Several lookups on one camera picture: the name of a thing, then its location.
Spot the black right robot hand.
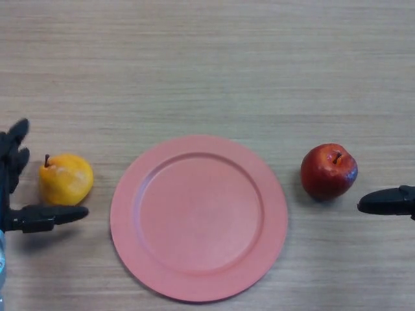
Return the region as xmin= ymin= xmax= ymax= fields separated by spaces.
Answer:
xmin=357 ymin=185 xmax=415 ymax=222

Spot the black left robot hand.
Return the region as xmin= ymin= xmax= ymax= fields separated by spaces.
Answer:
xmin=0 ymin=118 xmax=89 ymax=235

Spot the yellow pear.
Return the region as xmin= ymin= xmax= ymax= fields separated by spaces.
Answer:
xmin=38 ymin=154 xmax=94 ymax=207

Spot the pink round plate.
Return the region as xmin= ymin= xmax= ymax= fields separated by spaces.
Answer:
xmin=110 ymin=135 xmax=289 ymax=304

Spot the red apple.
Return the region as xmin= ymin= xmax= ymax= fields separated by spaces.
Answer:
xmin=300 ymin=143 xmax=359 ymax=200

